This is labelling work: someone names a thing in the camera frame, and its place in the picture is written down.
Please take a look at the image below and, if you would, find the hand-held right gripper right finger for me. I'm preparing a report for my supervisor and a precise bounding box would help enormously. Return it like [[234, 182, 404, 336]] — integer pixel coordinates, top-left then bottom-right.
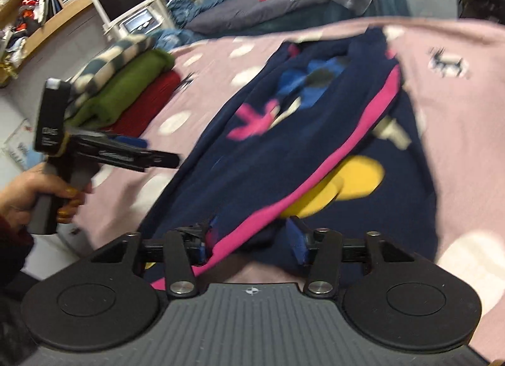
[[285, 215, 416, 298]]

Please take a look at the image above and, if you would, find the white monitor stand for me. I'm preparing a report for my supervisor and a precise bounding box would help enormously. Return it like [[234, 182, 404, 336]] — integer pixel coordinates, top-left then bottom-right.
[[103, 0, 175, 42]]

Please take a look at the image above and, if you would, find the red folded cloth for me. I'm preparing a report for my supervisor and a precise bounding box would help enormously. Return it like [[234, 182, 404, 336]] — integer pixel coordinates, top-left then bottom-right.
[[103, 70, 183, 139]]

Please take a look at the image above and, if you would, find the navy printed shirt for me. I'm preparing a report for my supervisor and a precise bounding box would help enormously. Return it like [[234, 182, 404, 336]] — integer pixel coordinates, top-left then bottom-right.
[[138, 27, 439, 292]]

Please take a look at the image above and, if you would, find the pile of clothes on shelf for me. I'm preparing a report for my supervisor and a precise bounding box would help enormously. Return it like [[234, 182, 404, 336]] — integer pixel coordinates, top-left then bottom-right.
[[0, 0, 66, 71]]

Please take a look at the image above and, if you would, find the person's left forearm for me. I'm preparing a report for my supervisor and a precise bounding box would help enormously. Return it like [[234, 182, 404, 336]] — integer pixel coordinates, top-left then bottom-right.
[[0, 213, 35, 292]]

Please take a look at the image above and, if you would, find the clear plastic bag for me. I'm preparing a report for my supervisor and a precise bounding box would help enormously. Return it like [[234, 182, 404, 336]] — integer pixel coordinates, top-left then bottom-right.
[[0, 118, 45, 171]]

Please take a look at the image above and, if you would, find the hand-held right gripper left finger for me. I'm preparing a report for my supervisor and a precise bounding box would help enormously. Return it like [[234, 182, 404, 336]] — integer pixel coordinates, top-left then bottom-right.
[[90, 222, 217, 298]]

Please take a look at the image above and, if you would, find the grey bed cover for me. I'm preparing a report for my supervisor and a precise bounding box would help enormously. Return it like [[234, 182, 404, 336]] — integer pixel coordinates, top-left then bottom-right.
[[185, 0, 395, 36]]

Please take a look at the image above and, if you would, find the blue patterned cloth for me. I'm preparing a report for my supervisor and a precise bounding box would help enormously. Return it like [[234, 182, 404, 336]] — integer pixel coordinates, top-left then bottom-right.
[[150, 0, 234, 51]]

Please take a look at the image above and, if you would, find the pink polka dot blanket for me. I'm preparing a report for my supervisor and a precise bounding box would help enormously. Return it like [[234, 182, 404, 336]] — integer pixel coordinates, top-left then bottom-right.
[[59, 17, 505, 363]]

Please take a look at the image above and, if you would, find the striped folded cloth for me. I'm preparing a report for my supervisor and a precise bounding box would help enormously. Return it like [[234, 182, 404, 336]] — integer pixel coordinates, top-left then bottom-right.
[[63, 34, 158, 118]]

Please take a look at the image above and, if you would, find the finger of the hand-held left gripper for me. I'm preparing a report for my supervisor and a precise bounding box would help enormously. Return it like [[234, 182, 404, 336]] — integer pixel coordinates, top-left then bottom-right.
[[77, 133, 150, 151], [75, 143, 181, 173]]

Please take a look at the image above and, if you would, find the green folded cloth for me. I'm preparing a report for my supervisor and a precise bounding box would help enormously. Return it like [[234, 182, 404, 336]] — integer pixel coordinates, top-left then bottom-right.
[[71, 49, 176, 130]]

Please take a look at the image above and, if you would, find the wooden shelf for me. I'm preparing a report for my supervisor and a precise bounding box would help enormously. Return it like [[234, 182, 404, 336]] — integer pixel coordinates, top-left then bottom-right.
[[0, 0, 163, 87]]

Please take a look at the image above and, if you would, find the person's left hand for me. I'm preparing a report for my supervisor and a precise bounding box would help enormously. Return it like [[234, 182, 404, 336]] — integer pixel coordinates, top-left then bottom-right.
[[0, 164, 94, 233]]

